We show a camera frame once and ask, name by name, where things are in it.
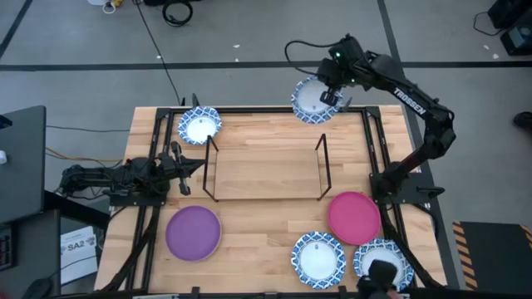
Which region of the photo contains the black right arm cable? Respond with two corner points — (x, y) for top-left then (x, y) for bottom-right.
(284, 39), (346, 76)

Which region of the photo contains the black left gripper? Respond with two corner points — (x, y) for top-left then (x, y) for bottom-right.
(156, 140), (207, 198)

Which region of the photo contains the small black equipment box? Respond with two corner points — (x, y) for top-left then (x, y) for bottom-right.
(500, 23), (532, 57)

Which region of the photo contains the yellow floor cable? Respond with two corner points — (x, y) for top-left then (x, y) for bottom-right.
(45, 146), (126, 164)

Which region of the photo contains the blue patterned paper plate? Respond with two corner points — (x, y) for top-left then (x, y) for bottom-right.
(290, 74), (346, 125)
(177, 105), (223, 146)
(290, 231), (347, 291)
(352, 237), (416, 292)

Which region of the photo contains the black hazard-striped floor mat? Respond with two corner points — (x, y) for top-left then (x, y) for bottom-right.
(451, 220), (532, 292)

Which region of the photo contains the person's foot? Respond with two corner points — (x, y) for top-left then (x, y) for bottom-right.
(512, 110), (532, 130)

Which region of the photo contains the white SA2 paper sign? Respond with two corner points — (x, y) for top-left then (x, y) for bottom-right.
(60, 225), (99, 286)

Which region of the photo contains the black rounded floor object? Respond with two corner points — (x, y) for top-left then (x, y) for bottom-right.
(21, 277), (54, 299)

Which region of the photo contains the pink plastic plate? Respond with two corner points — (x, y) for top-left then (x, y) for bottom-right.
(327, 190), (382, 247)

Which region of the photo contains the long black floor cable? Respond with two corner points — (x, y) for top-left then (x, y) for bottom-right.
(133, 0), (184, 105)

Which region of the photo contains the purple plastic plate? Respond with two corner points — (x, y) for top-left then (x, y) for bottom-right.
(165, 204), (223, 262)

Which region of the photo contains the grey floor cable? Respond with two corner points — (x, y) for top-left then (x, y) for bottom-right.
(45, 124), (131, 134)

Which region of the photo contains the black button control panel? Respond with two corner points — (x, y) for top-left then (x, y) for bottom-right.
(0, 223), (17, 273)

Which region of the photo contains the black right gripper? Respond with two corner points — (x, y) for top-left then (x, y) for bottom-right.
(318, 35), (367, 107)

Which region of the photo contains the thin black equipment cable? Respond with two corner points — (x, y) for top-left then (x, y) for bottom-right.
(472, 10), (505, 37)

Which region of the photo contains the dark grey desk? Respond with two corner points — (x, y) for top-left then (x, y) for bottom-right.
(0, 105), (47, 225)

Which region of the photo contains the large black equipment case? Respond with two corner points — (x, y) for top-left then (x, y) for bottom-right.
(487, 0), (532, 30)

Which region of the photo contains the coiled black cable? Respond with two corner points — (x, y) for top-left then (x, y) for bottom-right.
(161, 0), (195, 28)

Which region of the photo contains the black cabinet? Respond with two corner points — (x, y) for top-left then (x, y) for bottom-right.
(0, 189), (111, 299)

